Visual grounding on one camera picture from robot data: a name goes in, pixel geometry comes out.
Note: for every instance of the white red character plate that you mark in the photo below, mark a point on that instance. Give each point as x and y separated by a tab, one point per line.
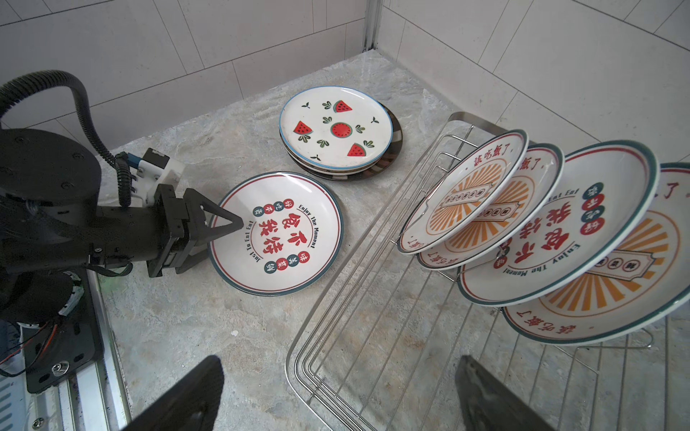
292	234

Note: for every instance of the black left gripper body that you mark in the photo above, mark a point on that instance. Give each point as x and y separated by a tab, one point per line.
171	234

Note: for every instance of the wire metal dish rack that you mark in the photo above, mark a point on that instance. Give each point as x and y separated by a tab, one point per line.
382	345

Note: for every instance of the front orange sunburst plate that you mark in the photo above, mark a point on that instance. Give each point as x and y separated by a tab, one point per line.
464	192

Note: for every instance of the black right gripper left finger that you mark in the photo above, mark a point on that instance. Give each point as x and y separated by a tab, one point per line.
192	404

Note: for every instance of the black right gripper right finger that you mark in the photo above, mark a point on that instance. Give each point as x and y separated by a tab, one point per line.
487	404

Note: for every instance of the orange sunburst plate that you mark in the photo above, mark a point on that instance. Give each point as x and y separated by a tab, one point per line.
464	192
526	193

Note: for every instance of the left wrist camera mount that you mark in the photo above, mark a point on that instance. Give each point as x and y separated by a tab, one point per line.
149	171

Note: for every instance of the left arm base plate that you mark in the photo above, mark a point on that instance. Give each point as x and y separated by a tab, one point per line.
67	344

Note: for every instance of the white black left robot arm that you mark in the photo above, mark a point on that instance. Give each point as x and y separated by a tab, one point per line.
52	223

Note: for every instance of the white watermelon plate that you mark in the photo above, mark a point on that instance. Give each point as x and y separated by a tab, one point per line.
335	129

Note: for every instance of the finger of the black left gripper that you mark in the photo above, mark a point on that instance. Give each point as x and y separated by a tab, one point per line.
207	220

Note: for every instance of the aluminium front rail frame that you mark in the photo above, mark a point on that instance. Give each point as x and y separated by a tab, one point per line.
95	398

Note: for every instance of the dark striped rim plate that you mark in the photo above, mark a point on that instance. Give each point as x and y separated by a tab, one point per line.
387	159

